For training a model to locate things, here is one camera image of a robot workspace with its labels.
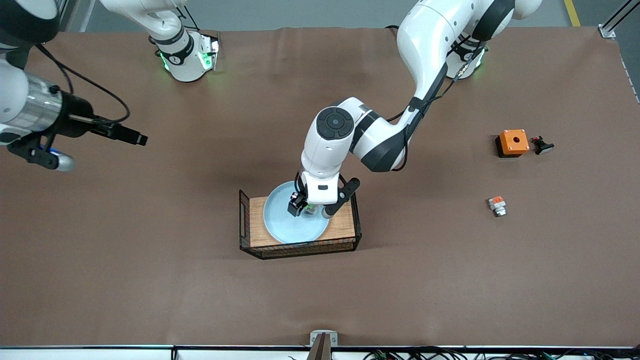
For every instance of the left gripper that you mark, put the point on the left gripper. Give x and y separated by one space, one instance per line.
297 204

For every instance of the light blue plate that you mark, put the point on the light blue plate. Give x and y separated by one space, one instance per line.
290 227

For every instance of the aluminium frame profile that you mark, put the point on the aluminium frame profile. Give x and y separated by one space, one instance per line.
612 22

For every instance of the black push button white cap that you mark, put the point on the black push button white cap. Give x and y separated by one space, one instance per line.
542 146

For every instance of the white table edge rail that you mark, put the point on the white table edge rail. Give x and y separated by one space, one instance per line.
100 354

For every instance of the orange button enclosure box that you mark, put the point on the orange button enclosure box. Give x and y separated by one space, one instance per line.
513 141

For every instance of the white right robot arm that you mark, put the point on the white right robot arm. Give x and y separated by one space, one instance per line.
15 100

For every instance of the brown table cover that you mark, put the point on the brown table cover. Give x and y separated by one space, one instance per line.
400 290

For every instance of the grey switch with orange block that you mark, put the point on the grey switch with orange block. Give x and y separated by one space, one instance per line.
498 206

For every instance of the grey red button green block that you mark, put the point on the grey red button green block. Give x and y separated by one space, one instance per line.
310 209

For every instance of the brown post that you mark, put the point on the brown post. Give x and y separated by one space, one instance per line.
320 350

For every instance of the grey metal bracket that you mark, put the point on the grey metal bracket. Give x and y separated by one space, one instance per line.
324 337

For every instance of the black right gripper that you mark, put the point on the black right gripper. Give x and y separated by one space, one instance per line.
77 120

